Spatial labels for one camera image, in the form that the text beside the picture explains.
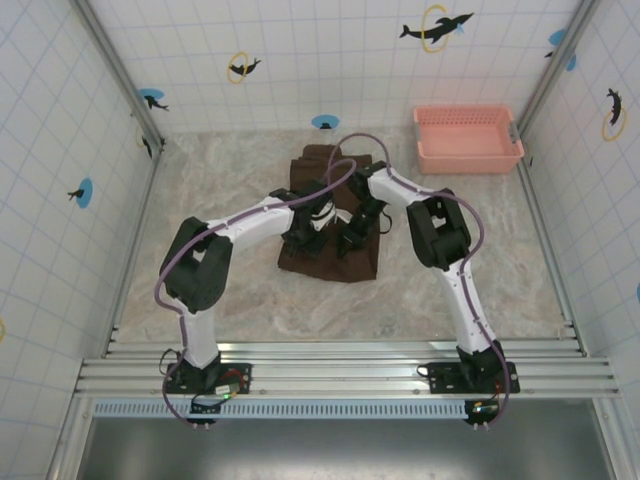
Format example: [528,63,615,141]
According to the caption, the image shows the blue circle shark sticker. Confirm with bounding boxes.
[137,87,171,113]

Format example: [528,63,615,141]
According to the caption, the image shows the aluminium mounting rail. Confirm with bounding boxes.
[74,341,621,401]

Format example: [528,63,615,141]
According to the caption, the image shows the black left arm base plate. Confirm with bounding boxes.
[162,362,254,397]

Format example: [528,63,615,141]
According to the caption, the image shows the blue circle seal sticker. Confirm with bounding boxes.
[66,177,95,209]

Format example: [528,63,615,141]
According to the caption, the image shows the brown long pants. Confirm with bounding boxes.
[276,143,394,285]

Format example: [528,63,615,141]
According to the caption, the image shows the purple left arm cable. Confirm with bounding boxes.
[153,158,359,429]

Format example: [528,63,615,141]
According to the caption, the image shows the grey slotted cable duct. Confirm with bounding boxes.
[92,399,614,419]

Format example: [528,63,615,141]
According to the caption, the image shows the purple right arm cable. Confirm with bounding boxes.
[326,131,517,429]

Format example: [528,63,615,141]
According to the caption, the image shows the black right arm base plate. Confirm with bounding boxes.
[427,362,522,397]

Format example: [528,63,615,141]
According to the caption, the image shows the penguin yellow ring sticker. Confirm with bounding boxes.
[135,124,154,161]

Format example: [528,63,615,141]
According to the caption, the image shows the large dolphin ring sticker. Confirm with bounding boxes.
[421,3,476,55]

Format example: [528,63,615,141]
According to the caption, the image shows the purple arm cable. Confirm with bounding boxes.
[326,131,517,429]
[153,158,359,429]

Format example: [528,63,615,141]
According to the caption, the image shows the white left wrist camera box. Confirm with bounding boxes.
[308,201,337,232]

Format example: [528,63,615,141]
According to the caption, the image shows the aluminium corner post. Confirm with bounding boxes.
[517,0,601,137]
[74,0,167,151]

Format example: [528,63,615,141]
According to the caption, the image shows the blue blob sticker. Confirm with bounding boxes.
[543,28,578,72]

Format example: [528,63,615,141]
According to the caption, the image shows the small dolphin ring sticker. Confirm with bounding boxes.
[227,50,264,85]

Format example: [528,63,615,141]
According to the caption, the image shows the pink plastic basket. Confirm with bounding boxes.
[412,104,526,175]

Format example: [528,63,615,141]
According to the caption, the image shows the seahorse yellow ring sticker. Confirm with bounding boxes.
[601,87,629,143]

